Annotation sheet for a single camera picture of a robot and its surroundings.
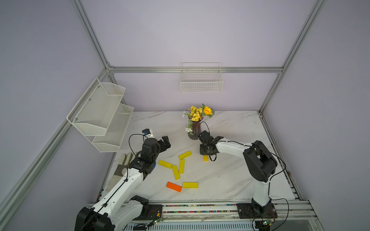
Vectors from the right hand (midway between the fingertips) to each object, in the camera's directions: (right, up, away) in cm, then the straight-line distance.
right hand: (205, 152), depth 97 cm
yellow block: (-27, -7, -6) cm, 28 cm away
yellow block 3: (-16, -8, -7) cm, 19 cm away
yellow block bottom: (-10, -16, -14) cm, 24 cm away
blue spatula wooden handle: (-34, -8, -7) cm, 35 cm away
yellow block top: (-14, -2, -1) cm, 14 cm away
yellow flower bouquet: (-7, +25, -14) cm, 30 cm away
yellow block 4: (-1, -2, -9) cm, 9 cm away
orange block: (-20, -17, -14) cm, 30 cm away
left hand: (-28, +9, -14) cm, 32 cm away
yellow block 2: (-19, -11, -10) cm, 24 cm away
